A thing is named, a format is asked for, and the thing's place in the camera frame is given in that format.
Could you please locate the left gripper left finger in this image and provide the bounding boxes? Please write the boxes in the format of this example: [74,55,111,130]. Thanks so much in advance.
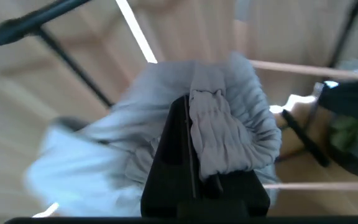
[140,94,198,218]

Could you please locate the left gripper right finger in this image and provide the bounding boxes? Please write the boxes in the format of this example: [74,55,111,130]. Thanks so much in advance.
[196,169,271,218]

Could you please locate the pale grey shorts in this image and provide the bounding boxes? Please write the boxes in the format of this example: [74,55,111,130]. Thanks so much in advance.
[25,51,283,218]

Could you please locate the green long-sleeved shirt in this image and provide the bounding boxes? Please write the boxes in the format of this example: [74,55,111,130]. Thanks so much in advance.
[329,116,358,152]

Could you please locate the white laundry basket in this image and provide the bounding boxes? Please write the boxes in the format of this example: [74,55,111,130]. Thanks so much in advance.
[312,57,358,181]

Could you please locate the black clothes rack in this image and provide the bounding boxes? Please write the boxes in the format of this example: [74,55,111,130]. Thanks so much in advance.
[0,0,358,169]

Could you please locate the beige curtain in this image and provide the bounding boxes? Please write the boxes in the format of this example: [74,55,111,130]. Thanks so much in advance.
[0,0,358,218]

